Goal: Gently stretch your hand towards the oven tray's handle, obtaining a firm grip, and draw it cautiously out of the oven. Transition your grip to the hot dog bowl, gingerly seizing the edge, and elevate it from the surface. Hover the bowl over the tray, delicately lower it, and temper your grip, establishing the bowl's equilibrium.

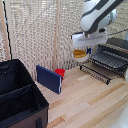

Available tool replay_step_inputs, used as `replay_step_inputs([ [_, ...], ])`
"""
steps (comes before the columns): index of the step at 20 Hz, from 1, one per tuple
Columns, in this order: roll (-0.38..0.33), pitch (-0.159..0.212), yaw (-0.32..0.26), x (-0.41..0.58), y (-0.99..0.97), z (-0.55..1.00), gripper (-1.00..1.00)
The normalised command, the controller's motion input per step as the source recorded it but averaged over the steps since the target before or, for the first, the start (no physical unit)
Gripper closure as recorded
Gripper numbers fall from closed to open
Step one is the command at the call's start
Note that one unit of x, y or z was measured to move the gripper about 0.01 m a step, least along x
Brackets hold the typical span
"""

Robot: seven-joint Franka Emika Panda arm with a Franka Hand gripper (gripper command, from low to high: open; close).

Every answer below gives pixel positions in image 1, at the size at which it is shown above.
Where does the light woven folding screen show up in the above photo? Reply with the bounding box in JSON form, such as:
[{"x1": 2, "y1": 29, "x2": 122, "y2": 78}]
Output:
[{"x1": 0, "y1": 0, "x2": 128, "y2": 82}]

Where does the flat black wire rack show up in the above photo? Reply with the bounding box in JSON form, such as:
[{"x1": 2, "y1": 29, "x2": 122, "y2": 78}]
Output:
[{"x1": 79, "y1": 63, "x2": 113, "y2": 86}]

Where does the black dish drainer basket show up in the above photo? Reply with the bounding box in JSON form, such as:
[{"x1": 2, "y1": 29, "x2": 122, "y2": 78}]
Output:
[{"x1": 89, "y1": 37, "x2": 128, "y2": 77}]

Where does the red cup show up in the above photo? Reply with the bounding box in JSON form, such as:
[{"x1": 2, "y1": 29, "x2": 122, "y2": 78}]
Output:
[{"x1": 54, "y1": 68, "x2": 66, "y2": 80}]

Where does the black fabric storage box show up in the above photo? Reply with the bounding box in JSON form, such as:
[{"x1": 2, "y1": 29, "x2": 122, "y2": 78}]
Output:
[{"x1": 0, "y1": 58, "x2": 50, "y2": 128}]

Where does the curved yellow food piece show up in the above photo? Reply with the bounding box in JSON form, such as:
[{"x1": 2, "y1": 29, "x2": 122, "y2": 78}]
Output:
[{"x1": 73, "y1": 49, "x2": 88, "y2": 59}]

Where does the dark blue book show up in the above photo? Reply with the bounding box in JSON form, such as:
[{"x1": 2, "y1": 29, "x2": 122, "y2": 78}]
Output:
[{"x1": 35, "y1": 64, "x2": 63, "y2": 95}]

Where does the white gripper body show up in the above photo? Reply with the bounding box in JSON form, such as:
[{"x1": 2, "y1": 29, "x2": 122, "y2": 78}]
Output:
[{"x1": 70, "y1": 30, "x2": 109, "y2": 50}]

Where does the thin black pole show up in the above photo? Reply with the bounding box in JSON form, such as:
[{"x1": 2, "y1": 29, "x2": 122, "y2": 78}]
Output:
[{"x1": 2, "y1": 0, "x2": 14, "y2": 61}]

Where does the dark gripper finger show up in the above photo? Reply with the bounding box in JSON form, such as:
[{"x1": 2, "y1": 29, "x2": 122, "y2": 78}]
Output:
[{"x1": 86, "y1": 47, "x2": 93, "y2": 56}]

